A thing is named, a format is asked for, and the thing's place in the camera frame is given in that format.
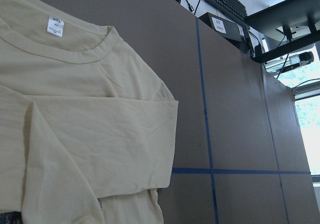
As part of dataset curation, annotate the black keyboard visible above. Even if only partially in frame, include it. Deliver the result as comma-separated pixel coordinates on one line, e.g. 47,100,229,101
204,0,247,21

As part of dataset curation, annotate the cream long-sleeve printed shirt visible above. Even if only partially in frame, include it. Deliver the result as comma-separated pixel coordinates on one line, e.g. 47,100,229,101
0,0,178,224

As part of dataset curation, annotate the black box with label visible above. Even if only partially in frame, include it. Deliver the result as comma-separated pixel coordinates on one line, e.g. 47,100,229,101
199,12,245,42

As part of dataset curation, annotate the black monitor stand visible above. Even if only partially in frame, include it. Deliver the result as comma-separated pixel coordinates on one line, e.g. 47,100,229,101
244,0,320,64

